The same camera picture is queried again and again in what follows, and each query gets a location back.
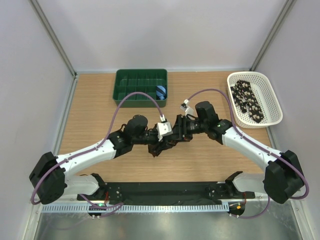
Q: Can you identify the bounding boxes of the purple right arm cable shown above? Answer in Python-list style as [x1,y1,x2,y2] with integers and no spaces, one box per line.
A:
[186,88,310,220]

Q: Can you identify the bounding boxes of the white perforated plastic basket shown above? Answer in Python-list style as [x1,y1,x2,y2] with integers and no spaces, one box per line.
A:
[227,71,283,129]

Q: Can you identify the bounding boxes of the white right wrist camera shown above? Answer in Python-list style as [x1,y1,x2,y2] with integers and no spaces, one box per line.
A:
[180,99,194,116]

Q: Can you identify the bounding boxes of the green divided organizer tray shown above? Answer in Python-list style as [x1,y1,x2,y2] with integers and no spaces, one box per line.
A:
[112,68,169,108]

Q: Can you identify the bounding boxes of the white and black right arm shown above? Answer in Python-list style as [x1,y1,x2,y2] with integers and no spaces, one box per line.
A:
[172,101,306,204]

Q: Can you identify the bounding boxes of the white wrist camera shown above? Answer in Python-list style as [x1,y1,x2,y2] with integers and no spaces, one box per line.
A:
[155,114,173,142]
[180,99,194,116]

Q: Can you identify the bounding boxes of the black tie with white pattern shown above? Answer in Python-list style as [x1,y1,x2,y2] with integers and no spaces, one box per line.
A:
[230,80,264,123]

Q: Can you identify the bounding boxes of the white slotted cable duct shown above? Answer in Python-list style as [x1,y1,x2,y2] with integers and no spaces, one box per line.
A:
[42,202,229,214]

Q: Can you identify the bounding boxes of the black tie with gold keys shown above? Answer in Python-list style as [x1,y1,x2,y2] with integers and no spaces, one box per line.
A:
[147,140,178,158]

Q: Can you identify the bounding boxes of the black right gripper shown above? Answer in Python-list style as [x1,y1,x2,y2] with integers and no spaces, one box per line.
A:
[167,114,208,144]

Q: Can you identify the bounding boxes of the rolled blue striped tie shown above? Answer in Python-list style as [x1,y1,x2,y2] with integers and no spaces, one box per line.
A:
[155,85,167,100]

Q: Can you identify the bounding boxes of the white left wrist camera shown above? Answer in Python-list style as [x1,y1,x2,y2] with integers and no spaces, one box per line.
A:
[155,114,173,142]

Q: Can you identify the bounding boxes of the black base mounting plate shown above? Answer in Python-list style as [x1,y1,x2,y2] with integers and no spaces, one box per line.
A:
[86,181,255,206]

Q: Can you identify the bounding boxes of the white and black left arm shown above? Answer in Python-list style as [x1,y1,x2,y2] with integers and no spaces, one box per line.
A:
[29,115,168,205]

